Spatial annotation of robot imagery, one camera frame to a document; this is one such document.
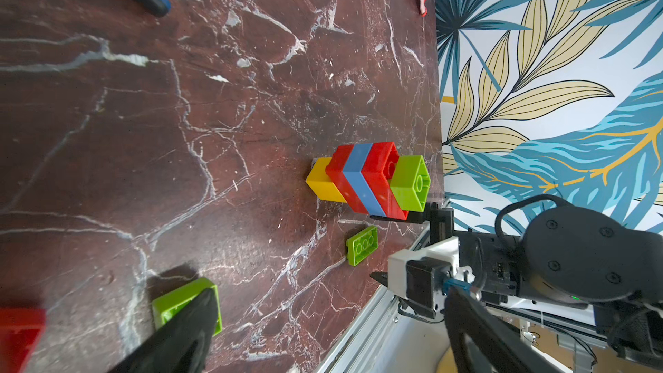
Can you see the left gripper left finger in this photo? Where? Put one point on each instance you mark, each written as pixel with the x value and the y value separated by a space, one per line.
pixel 182 345

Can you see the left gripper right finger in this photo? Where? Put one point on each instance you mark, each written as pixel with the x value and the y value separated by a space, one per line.
pixel 482 343

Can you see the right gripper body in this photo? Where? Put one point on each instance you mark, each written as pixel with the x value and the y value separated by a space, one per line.
pixel 496 275

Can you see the green square lego brick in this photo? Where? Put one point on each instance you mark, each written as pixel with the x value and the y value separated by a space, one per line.
pixel 165 307

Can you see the long green lego brick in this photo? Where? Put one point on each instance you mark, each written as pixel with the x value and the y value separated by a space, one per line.
pixel 362 245

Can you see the small green lego brick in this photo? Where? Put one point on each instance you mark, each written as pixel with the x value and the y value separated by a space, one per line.
pixel 410 183

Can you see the blue lego brick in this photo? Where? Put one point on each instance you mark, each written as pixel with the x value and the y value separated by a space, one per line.
pixel 353 173

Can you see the yellow lego brick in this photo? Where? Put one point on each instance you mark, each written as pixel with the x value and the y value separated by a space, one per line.
pixel 321 183

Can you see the small red lego brick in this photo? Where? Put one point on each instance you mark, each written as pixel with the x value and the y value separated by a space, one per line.
pixel 21 330

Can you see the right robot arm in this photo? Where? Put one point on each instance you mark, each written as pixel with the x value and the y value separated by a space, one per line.
pixel 567 256

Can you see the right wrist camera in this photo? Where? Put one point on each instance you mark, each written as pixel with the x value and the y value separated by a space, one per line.
pixel 421 279

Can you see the aluminium front rail frame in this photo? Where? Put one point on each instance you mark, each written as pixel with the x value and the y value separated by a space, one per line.
pixel 382 340

